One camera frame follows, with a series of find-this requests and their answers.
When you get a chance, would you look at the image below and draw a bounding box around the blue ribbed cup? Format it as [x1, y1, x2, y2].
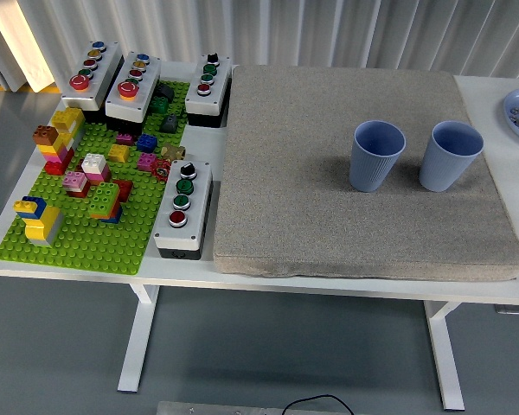
[418, 119, 484, 193]
[349, 119, 407, 194]

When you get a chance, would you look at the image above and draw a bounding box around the four-button control box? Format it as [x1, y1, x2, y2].
[152, 159, 214, 261]
[184, 52, 234, 129]

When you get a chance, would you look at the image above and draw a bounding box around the dark green brick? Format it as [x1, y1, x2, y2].
[149, 96, 171, 116]

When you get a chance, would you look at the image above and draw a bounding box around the dark grey round part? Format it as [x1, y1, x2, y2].
[154, 82, 176, 104]

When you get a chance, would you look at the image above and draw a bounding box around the green orange blue brick stack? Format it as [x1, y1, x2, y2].
[87, 182, 124, 225]

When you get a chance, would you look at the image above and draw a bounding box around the five-button control box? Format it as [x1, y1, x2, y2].
[105, 51, 162, 133]
[60, 41, 125, 125]

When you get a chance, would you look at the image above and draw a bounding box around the green studded baseplate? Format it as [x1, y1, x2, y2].
[0, 80, 191, 277]

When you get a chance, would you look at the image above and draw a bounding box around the white table leg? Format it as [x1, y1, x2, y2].
[423, 301, 466, 412]
[117, 284, 160, 393]

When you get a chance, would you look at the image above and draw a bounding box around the white curtain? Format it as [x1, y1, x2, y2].
[0, 0, 519, 94]

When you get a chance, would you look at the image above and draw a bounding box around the pink white red brick stack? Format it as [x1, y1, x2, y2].
[61, 170, 92, 199]

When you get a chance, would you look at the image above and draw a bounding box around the brown yellow pink red brick tower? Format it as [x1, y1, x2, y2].
[31, 124, 75, 176]

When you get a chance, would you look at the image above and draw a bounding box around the yellow white brick stack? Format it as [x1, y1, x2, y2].
[50, 106, 87, 150]

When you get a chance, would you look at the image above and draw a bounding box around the blue yellow grey brick stack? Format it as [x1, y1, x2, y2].
[12, 195, 66, 248]

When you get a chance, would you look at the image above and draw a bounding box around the black cable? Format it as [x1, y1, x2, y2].
[282, 393, 355, 415]

